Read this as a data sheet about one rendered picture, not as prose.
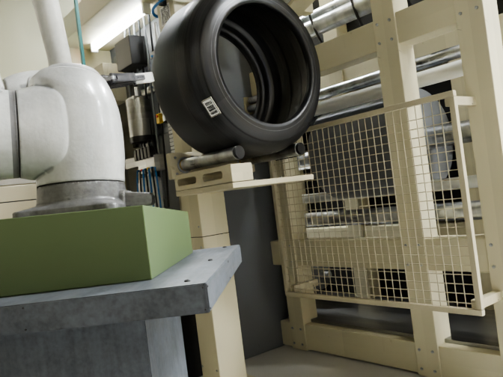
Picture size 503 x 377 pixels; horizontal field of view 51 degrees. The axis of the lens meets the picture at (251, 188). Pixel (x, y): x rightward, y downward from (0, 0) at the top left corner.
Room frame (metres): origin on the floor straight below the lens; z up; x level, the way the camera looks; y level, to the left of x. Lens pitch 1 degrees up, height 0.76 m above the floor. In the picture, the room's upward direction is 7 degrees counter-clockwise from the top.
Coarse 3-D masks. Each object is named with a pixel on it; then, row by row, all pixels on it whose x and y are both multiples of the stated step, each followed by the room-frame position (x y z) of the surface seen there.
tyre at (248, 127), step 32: (224, 0) 1.70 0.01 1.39; (256, 0) 1.77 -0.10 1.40; (192, 32) 1.65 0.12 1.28; (224, 32) 2.05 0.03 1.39; (256, 32) 2.10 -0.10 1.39; (288, 32) 2.02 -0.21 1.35; (160, 64) 1.75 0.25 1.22; (192, 64) 1.64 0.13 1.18; (256, 64) 2.13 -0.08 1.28; (288, 64) 2.10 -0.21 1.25; (160, 96) 1.78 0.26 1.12; (192, 96) 1.66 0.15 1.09; (224, 96) 1.66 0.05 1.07; (288, 96) 2.12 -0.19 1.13; (192, 128) 1.76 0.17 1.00; (224, 128) 1.69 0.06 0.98; (256, 128) 1.73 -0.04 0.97; (288, 128) 1.82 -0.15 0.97
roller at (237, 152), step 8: (216, 152) 1.80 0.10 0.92; (224, 152) 1.76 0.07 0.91; (232, 152) 1.72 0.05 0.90; (240, 152) 1.73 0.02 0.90; (184, 160) 1.96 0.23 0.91; (192, 160) 1.91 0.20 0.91; (200, 160) 1.87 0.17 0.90; (208, 160) 1.83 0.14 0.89; (216, 160) 1.80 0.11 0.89; (224, 160) 1.77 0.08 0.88; (232, 160) 1.75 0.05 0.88; (184, 168) 1.97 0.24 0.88; (192, 168) 1.94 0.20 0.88
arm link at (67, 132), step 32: (64, 64) 0.93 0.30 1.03; (32, 96) 0.88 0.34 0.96; (64, 96) 0.90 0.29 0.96; (96, 96) 0.92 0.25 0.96; (32, 128) 0.87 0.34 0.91; (64, 128) 0.89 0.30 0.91; (96, 128) 0.91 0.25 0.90; (32, 160) 0.88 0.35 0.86; (64, 160) 0.89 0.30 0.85; (96, 160) 0.90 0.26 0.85
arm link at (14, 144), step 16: (0, 80) 0.91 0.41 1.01; (0, 96) 0.87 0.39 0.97; (0, 112) 0.85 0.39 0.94; (0, 128) 0.85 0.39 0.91; (16, 128) 0.86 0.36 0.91; (0, 144) 0.85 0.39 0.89; (16, 144) 0.86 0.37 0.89; (0, 160) 0.86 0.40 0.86; (16, 160) 0.87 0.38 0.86; (0, 176) 0.89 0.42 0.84; (16, 176) 0.91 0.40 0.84
